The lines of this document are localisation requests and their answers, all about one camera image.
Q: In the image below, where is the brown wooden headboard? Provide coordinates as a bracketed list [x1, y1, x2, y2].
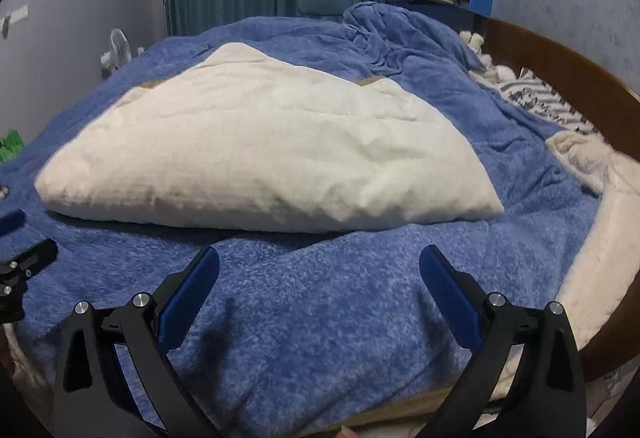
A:
[484, 19, 639, 380]

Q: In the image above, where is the cream hooded padded coat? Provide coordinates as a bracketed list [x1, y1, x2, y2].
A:
[35, 42, 503, 233]

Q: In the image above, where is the blue fluffy bed blanket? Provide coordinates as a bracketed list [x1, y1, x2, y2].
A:
[1, 2, 600, 437]

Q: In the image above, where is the zebra striped pillow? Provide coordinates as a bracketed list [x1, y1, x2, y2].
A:
[497, 68, 602, 138]

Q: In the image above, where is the person's left hand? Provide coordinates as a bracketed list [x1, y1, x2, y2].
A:
[335, 425, 360, 438]

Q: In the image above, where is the green printed bag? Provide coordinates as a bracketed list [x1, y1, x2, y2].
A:
[0, 129, 25, 164]

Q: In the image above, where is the white wall bracket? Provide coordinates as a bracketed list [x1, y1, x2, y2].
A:
[0, 5, 28, 39]

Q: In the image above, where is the cream fleece blanket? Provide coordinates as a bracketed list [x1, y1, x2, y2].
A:
[546, 130, 639, 348]

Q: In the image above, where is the white desk fan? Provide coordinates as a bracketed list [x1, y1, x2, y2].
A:
[100, 28, 145, 80]

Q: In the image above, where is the white plush toy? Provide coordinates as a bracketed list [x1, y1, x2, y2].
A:
[459, 31, 516, 85]

